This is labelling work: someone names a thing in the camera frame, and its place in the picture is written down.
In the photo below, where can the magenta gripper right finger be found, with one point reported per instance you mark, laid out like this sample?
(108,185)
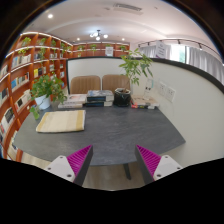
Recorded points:
(153,166)

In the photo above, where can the stack of dark books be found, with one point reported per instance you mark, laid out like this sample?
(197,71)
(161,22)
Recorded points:
(99,98)

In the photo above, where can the right tan chair back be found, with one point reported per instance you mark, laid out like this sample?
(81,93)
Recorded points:
(112,82)

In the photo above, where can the leafy plant in white pot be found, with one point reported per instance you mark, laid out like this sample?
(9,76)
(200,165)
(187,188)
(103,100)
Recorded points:
(45,90)

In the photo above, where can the orange wooden bookshelf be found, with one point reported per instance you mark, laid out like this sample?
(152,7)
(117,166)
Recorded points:
(32,55)

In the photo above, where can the white wall socket panel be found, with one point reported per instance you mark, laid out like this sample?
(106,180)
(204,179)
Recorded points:
(167,92)

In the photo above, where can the tall plant in black pot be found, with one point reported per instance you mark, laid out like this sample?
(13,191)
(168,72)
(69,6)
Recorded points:
(134,65)

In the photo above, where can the ceiling chandelier lamp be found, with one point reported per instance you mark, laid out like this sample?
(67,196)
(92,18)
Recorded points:
(98,35)

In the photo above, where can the light books stack left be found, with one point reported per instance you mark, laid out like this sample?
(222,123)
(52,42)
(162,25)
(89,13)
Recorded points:
(74,101)

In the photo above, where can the tan chair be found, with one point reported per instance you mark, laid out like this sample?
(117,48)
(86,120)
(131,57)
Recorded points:
(112,82)
(82,84)

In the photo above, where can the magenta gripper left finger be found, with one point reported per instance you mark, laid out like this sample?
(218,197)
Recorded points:
(73,167)

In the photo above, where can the dark table leg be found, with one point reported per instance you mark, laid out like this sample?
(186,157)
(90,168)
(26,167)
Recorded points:
(127,171)

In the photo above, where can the yellow striped folded towel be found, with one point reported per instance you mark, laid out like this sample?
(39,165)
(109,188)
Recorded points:
(62,121)

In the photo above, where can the white curtains at window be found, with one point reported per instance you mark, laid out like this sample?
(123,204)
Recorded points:
(196,58)

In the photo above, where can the left tan chair back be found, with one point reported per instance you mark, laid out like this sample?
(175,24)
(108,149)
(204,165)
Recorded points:
(82,84)

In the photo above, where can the white standing sign card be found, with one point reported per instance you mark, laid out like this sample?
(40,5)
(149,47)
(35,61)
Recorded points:
(148,87)

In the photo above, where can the books stack at right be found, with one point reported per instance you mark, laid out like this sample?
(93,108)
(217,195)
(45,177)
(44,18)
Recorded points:
(140,102)

